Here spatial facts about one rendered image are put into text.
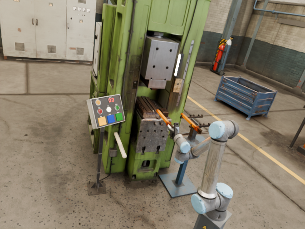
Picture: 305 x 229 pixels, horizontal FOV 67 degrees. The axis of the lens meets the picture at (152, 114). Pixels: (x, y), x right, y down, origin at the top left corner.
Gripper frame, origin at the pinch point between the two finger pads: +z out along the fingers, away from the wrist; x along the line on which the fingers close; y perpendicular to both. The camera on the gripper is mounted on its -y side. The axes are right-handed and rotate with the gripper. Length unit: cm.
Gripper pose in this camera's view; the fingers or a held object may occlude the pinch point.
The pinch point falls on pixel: (169, 124)
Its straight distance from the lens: 223.5
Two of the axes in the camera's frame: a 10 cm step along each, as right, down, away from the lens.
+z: -3.3, -4.8, 8.1
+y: -1.8, 8.8, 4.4
